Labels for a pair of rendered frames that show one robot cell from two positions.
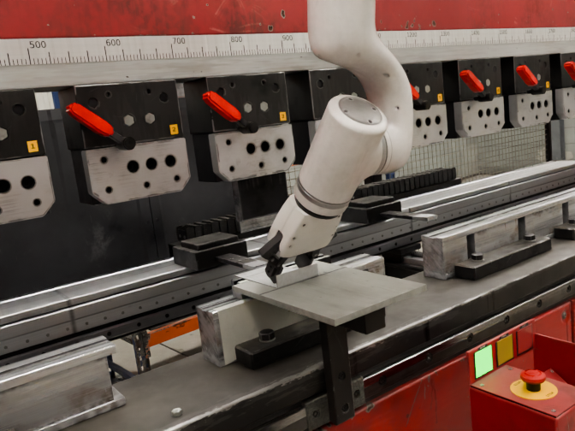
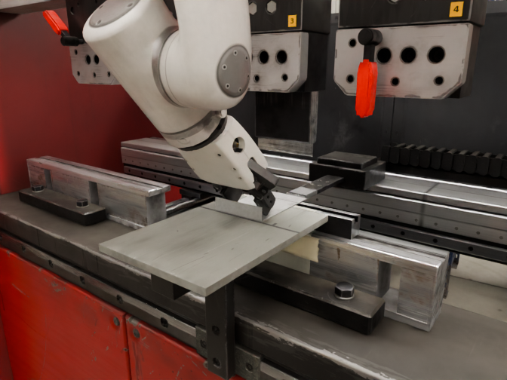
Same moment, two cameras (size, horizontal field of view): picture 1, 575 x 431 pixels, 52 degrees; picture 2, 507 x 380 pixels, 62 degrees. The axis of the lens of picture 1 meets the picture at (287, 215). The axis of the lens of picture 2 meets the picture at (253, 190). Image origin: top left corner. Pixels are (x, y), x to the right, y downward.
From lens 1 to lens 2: 95 cm
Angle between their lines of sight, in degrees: 70
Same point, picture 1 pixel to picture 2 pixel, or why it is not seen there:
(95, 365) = (139, 198)
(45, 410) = (119, 208)
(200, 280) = (330, 194)
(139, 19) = not seen: outside the picture
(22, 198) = (102, 69)
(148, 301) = (284, 189)
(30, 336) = not seen: hidden behind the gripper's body
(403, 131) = (179, 44)
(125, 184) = not seen: hidden behind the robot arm
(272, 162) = (268, 78)
